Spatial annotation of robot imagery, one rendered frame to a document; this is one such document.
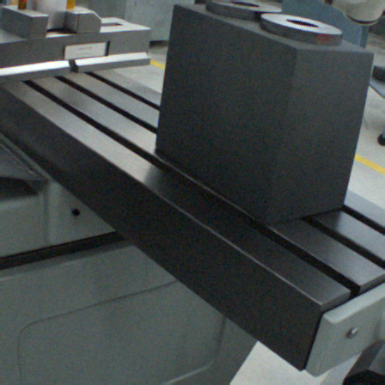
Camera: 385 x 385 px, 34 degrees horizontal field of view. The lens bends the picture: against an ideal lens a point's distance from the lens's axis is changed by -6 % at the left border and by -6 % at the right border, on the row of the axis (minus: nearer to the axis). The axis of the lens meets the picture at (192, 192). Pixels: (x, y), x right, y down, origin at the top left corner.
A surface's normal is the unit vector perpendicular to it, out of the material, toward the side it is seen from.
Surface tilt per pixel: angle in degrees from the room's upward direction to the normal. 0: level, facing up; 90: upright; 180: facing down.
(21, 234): 90
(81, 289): 90
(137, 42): 90
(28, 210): 90
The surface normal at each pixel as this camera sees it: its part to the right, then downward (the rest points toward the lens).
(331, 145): 0.55, 0.41
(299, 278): 0.13, -0.90
